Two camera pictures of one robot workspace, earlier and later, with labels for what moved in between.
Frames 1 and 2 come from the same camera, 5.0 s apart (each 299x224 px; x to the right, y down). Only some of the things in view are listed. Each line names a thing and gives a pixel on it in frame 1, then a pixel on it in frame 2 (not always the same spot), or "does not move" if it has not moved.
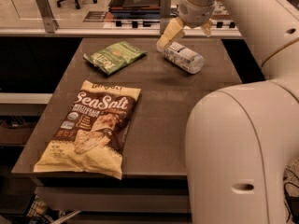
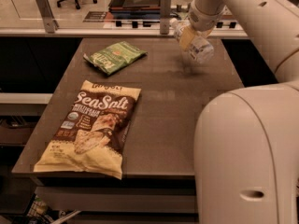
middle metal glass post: (165, 8) does not move
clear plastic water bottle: (184, 59) to (200, 49)
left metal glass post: (45, 10) does not move
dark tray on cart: (136, 3) does not move
